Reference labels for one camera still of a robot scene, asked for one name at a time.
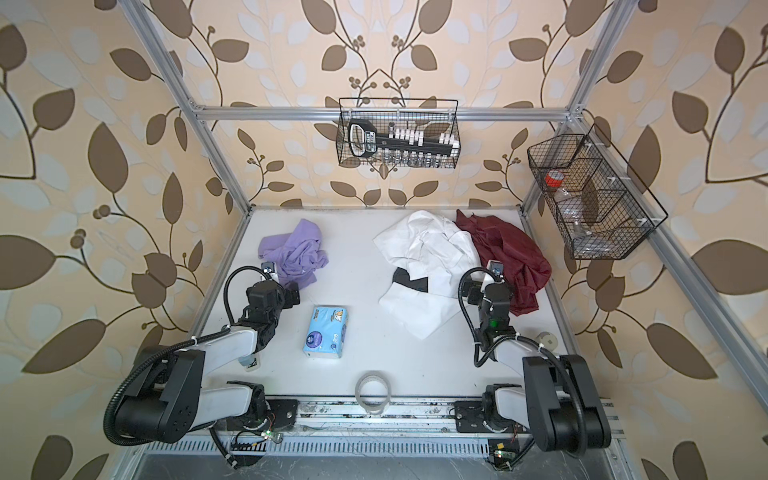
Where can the dark grey cloth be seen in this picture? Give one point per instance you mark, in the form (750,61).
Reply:
(402,277)

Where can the clear bottle red cap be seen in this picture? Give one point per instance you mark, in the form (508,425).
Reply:
(576,212)

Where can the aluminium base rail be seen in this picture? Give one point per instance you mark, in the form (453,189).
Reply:
(409,426)

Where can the maroon cloth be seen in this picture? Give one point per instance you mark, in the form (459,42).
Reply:
(525,267)

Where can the right wire basket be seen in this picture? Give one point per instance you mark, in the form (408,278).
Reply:
(626,218)

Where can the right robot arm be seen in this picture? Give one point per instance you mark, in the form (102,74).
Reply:
(556,404)

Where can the back wire basket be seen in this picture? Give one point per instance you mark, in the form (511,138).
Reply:
(398,132)

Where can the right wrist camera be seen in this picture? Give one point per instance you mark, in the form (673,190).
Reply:
(496,268)

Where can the clear tape roll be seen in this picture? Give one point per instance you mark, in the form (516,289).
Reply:
(373,393)

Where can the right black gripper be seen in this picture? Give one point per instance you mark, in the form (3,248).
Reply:
(475,292)

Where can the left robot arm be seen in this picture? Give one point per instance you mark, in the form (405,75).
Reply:
(163,397)

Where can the wire basket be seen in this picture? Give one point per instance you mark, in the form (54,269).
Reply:
(626,218)
(398,132)

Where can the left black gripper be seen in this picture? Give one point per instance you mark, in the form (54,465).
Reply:
(286,295)

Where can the white shirt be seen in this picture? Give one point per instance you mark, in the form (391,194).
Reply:
(428,246)

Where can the blue tissue pack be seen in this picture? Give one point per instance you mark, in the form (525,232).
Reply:
(326,332)

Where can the purple t-shirt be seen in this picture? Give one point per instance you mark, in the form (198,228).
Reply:
(296,255)

